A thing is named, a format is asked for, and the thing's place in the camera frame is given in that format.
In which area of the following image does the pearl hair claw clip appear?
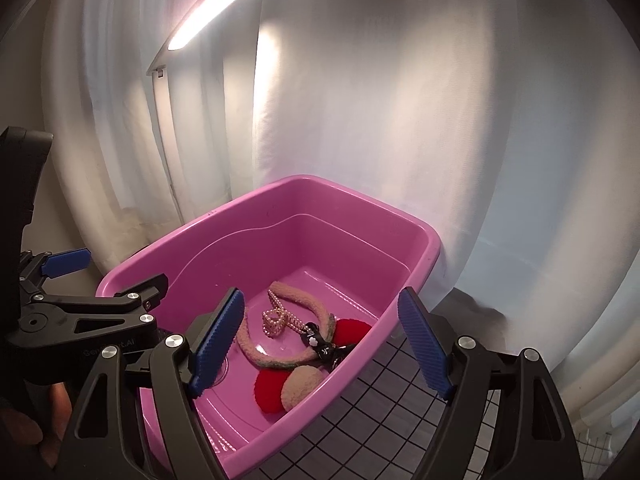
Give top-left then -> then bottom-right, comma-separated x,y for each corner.
262,289 -> 306,339

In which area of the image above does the black patterned hair bow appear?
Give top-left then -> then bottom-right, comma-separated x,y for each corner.
300,322 -> 356,372

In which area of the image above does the person's left hand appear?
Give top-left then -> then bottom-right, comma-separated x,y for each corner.
1,382 -> 73,468

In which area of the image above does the white black grid bedsheet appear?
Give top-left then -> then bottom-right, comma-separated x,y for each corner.
242,331 -> 616,480

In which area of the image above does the pink fluffy headband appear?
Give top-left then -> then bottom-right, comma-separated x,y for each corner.
235,282 -> 336,375

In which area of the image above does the red fluffy hair clip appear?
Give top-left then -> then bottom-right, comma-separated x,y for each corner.
254,318 -> 371,414

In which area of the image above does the pink plastic tub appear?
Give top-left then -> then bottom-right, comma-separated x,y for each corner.
98,176 -> 440,478

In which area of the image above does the white LED lamp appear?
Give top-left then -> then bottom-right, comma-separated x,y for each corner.
145,0 -> 277,77

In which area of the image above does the white curtain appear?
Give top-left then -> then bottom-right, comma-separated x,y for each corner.
1,0 -> 639,437

